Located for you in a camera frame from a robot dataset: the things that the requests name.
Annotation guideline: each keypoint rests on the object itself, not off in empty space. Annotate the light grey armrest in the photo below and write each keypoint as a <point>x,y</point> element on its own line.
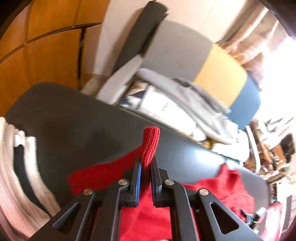
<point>118,81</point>

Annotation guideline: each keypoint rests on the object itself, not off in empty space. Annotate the white knit sweater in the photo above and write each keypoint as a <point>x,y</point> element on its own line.
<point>9,185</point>

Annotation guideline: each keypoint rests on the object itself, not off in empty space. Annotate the grey yellow blue chair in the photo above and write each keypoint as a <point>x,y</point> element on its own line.
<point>219,71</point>

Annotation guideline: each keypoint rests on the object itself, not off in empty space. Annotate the white printed cloth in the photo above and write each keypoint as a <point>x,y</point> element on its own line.
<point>157,102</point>

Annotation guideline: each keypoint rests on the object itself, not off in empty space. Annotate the grey garment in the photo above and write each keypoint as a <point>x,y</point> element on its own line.
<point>185,97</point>

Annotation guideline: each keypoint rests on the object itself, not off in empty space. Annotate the beige curtain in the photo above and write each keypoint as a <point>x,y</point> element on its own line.
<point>245,34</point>

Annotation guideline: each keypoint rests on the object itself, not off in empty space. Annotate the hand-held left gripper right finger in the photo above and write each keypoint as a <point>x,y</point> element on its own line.
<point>153,187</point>

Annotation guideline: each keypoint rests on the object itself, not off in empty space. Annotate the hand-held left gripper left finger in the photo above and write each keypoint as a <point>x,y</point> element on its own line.
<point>138,183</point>

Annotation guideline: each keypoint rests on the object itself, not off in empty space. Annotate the black cushion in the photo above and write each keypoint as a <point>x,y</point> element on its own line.
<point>138,34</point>

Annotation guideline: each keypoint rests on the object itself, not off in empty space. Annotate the red knit sweater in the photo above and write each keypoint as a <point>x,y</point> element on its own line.
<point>97,173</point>

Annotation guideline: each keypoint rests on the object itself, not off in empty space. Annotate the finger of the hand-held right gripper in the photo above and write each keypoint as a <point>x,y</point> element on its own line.
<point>251,217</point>

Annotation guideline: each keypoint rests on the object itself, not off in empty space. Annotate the cluttered shelf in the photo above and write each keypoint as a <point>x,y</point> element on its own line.
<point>270,150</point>

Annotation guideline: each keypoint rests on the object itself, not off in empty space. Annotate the wooden wardrobe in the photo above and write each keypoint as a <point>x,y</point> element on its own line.
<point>46,58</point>

